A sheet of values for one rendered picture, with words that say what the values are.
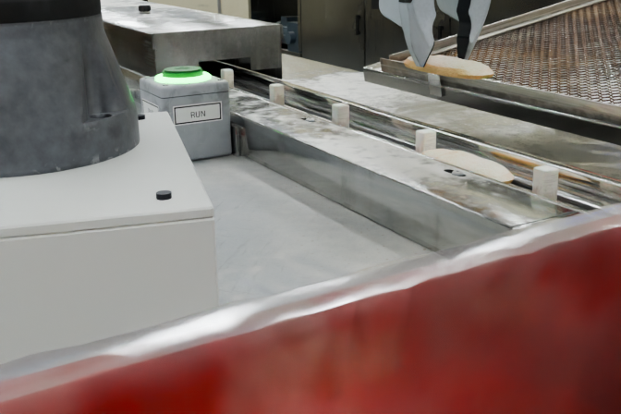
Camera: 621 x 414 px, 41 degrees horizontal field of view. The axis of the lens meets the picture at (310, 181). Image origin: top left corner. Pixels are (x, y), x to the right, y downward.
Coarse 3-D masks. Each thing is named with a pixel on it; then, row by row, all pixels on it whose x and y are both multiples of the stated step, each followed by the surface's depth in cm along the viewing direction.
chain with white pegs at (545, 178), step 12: (228, 72) 105; (276, 84) 94; (276, 96) 93; (336, 108) 81; (348, 108) 82; (336, 120) 82; (348, 120) 82; (420, 132) 70; (432, 132) 70; (420, 144) 70; (432, 144) 70; (540, 168) 58; (552, 168) 58; (540, 180) 58; (552, 180) 58; (540, 192) 58; (552, 192) 58
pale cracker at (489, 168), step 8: (424, 152) 68; (432, 152) 67; (440, 152) 67; (448, 152) 67; (456, 152) 67; (464, 152) 67; (440, 160) 66; (448, 160) 65; (456, 160) 65; (464, 160) 65; (472, 160) 64; (480, 160) 65; (488, 160) 65; (464, 168) 63; (472, 168) 63; (480, 168) 63; (488, 168) 62; (496, 168) 63; (504, 168) 63; (488, 176) 62; (496, 176) 62; (504, 176) 62; (512, 176) 62
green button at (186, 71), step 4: (164, 68) 82; (168, 68) 82; (172, 68) 82; (176, 68) 82; (180, 68) 82; (184, 68) 82; (188, 68) 82; (192, 68) 82; (196, 68) 82; (200, 68) 82; (164, 72) 81; (168, 72) 81; (172, 72) 81; (176, 72) 80; (180, 72) 80; (184, 72) 80; (188, 72) 81; (192, 72) 81; (196, 72) 81; (200, 72) 81; (164, 76) 81; (168, 76) 81; (172, 76) 80; (176, 76) 80; (180, 76) 80; (184, 76) 80; (188, 76) 80; (192, 76) 81; (196, 76) 81
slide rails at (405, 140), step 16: (240, 80) 109; (288, 96) 97; (320, 112) 88; (368, 128) 80; (384, 128) 80; (400, 144) 75; (528, 176) 64; (560, 192) 59; (576, 192) 59; (592, 208) 56
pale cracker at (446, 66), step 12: (408, 60) 69; (432, 60) 67; (444, 60) 67; (456, 60) 66; (468, 60) 66; (432, 72) 66; (444, 72) 65; (456, 72) 64; (468, 72) 63; (480, 72) 63; (492, 72) 64
